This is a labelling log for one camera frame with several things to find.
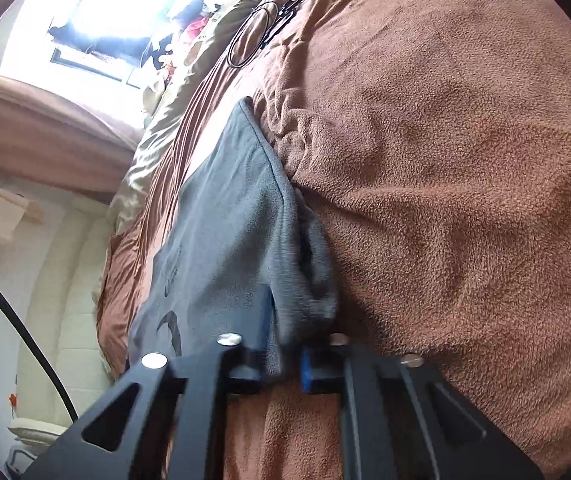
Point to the brown fleece blanket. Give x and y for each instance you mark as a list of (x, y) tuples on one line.
[(440, 160)]

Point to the pile of clothes at window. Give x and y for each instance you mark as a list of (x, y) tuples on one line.
[(185, 35)]

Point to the pink curtain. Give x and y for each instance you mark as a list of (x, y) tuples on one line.
[(55, 135)]

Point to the window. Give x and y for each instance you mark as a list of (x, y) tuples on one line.
[(115, 0)]

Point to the orange toy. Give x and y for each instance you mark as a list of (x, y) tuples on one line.
[(13, 399)]

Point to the cream leather cushion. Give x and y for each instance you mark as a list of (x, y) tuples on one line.
[(35, 430)]

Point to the large dark hanging garment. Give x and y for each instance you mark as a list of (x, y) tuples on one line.
[(90, 42)]

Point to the cream leather headboard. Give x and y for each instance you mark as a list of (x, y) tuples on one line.
[(65, 285)]

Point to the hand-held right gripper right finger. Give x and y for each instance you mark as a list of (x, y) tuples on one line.
[(308, 367)]

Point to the cream hanging cloth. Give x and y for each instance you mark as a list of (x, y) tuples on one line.
[(0, 210)]

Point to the grey t-shirt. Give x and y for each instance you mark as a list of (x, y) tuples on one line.
[(225, 210)]

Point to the black metal frame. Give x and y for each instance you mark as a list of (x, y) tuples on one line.
[(290, 7)]

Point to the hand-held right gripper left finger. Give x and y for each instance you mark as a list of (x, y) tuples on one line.
[(263, 322)]

